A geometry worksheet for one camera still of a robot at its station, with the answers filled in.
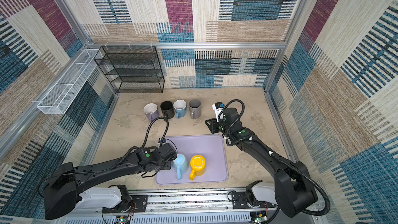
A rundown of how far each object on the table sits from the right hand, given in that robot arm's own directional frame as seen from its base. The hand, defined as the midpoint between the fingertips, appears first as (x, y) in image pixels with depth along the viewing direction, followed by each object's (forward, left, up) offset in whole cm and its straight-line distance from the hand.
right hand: (207, 123), depth 83 cm
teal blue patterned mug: (+19, +17, -9) cm, 27 cm away
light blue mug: (-19, +14, -6) cm, 24 cm away
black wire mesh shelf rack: (+45, +50, +2) cm, 67 cm away
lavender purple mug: (+19, +36, -13) cm, 43 cm away
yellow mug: (-19, +5, -7) cm, 21 cm away
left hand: (-15, +21, -11) cm, 28 cm away
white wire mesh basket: (+3, +67, +19) cm, 69 cm away
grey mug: (+15, +7, -6) cm, 17 cm away
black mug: (+17, +25, -7) cm, 31 cm away
